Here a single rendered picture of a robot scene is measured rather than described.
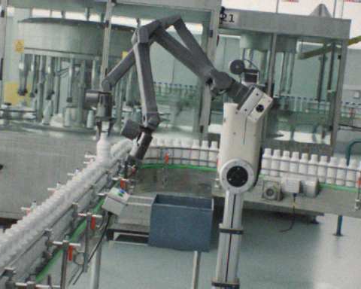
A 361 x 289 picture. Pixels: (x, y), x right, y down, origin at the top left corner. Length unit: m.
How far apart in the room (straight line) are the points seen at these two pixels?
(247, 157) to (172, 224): 0.67
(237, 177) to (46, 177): 3.71
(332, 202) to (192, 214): 1.28
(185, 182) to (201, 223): 1.19
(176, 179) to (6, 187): 2.38
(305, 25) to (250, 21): 0.60
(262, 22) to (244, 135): 5.28
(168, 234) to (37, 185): 3.20
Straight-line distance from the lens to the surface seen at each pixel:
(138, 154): 3.07
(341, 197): 4.88
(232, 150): 3.42
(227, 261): 3.56
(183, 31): 3.71
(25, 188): 7.00
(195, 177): 5.06
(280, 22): 8.64
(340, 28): 8.72
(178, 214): 3.88
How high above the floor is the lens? 1.66
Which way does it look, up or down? 6 degrees down
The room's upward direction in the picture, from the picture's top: 6 degrees clockwise
